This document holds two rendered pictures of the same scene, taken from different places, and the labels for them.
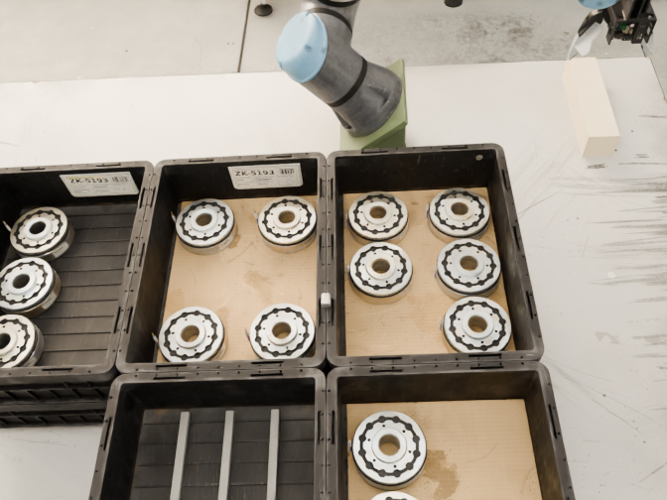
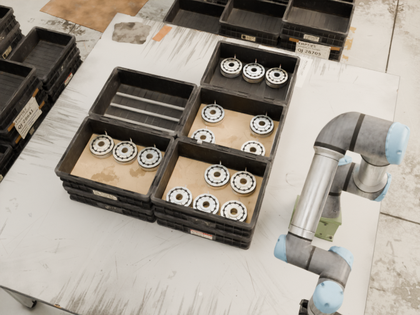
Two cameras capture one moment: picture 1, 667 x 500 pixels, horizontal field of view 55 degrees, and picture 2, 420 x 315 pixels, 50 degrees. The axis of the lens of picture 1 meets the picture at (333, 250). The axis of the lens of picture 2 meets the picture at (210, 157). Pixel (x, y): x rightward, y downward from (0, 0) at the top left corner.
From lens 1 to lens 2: 1.42 m
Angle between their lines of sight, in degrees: 51
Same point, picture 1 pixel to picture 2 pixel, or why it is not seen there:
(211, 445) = (175, 115)
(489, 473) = (130, 186)
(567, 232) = (230, 286)
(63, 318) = (238, 83)
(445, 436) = (148, 178)
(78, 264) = (260, 89)
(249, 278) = (234, 137)
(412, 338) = (187, 180)
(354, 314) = (204, 165)
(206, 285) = (235, 124)
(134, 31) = not seen: outside the picture
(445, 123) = not seen: hidden behind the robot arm
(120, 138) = not seen: hidden behind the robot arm
